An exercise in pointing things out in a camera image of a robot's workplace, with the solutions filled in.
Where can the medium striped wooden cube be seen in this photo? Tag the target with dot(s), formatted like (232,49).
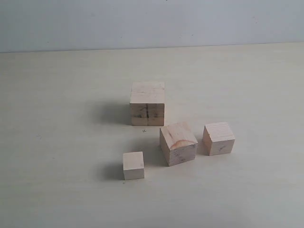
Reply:
(218,138)

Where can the second largest wooden cube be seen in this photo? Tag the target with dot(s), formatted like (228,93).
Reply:
(178,143)

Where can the smallest wooden cube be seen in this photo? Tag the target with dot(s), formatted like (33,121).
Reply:
(133,165)

